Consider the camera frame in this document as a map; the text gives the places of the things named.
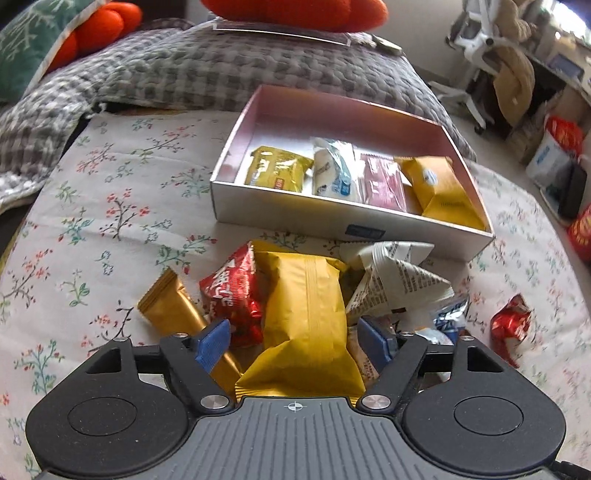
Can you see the small orange pumpkin cushion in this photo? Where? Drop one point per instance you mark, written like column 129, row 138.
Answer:
column 101, row 27

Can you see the large yellow snack packet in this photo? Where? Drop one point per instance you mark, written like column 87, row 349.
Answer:
column 302, row 323

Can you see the beige brown snack packet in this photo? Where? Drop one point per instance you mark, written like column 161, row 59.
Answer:
column 362, row 369

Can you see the wooden desk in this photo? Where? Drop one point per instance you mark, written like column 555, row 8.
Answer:
column 577, row 97

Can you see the small packets on blanket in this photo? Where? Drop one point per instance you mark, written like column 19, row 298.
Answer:
column 385, row 44

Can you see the white and blue snack packet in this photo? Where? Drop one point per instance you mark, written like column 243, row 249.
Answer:
column 330, row 175

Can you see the large orange pumpkin cushion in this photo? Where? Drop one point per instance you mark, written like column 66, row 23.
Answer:
column 295, row 14

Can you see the maroon snack packet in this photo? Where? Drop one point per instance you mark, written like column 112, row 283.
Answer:
column 381, row 184

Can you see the white office chair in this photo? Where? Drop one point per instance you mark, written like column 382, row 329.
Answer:
column 475, row 44

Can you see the white cardboard box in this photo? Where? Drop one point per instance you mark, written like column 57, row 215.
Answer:
column 286, row 217

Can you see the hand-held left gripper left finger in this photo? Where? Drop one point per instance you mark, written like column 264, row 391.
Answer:
column 212, row 341

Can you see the white card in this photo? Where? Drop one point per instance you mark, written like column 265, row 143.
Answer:
column 277, row 28

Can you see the red gift bag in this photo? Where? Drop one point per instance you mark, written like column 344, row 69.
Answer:
column 563, row 134

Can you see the black flat item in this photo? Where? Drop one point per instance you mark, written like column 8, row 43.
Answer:
column 572, row 191

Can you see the olive yellow snack packet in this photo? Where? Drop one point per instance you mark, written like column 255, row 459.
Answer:
column 274, row 168

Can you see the gold snack bar packet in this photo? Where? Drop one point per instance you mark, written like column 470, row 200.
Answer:
column 173, row 302

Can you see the green snowflake cushion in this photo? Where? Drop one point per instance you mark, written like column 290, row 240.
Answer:
column 27, row 46

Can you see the white and blue bag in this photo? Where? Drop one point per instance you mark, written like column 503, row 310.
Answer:
column 547, row 161

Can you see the floral tablecloth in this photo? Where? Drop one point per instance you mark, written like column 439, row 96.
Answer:
column 115, row 230

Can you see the tan coat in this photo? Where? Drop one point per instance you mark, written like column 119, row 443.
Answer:
column 512, row 78

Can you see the blue and white small packet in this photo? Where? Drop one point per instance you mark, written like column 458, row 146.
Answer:
column 450, row 318

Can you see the shiny red candy wrapper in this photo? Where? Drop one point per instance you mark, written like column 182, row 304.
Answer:
column 510, row 323

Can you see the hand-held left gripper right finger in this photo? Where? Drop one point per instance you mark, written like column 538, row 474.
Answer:
column 374, row 344

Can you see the grey checked blanket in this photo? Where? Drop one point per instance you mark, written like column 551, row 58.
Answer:
column 184, row 69

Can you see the red printed bag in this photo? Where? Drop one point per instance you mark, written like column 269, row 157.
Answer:
column 581, row 235

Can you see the red snack packet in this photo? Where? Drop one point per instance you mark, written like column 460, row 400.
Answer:
column 228, row 286

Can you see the tablet screen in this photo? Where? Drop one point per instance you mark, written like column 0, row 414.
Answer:
column 569, row 65

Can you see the white printed triangular packet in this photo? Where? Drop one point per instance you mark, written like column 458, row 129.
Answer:
column 401, row 288
column 406, row 251

